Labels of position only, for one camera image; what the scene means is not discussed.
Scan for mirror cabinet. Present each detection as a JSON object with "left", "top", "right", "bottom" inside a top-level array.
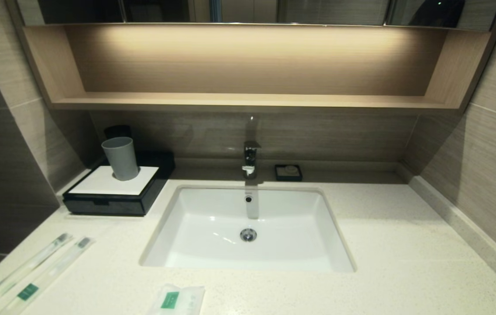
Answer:
[{"left": 16, "top": 0, "right": 496, "bottom": 31}]

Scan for black soap dish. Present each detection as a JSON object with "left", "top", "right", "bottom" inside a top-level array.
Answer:
[{"left": 274, "top": 164, "right": 303, "bottom": 182}]

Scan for white rectangular board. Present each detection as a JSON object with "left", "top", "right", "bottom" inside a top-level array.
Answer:
[{"left": 68, "top": 165, "right": 160, "bottom": 196}]

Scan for wrapped toothbrush plain packet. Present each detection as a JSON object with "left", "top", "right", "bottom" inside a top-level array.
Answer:
[{"left": 0, "top": 233, "right": 74, "bottom": 309}]

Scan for white ceramic sink basin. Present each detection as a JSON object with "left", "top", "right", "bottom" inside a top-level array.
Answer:
[{"left": 139, "top": 185, "right": 357, "bottom": 273}]

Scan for small sachet green label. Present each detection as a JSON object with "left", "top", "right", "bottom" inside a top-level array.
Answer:
[{"left": 146, "top": 284, "right": 206, "bottom": 315}]

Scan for wrapped toothbrush green label packet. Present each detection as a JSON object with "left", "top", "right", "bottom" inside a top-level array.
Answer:
[{"left": 0, "top": 237, "right": 95, "bottom": 315}]

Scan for black plastic cup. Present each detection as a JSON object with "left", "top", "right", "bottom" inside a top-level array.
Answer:
[{"left": 104, "top": 125, "right": 133, "bottom": 141}]

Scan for wooden wall shelf niche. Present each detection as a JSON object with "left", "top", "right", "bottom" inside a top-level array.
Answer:
[{"left": 6, "top": 22, "right": 496, "bottom": 115}]

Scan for grey plastic cup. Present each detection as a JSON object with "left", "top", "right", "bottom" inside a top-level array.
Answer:
[{"left": 101, "top": 136, "right": 140, "bottom": 182}]

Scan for black amenity tray box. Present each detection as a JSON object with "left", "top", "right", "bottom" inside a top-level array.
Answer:
[{"left": 62, "top": 151, "right": 176, "bottom": 217}]

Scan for chrome faucet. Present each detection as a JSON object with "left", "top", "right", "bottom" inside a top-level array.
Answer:
[{"left": 242, "top": 140, "right": 262, "bottom": 180}]

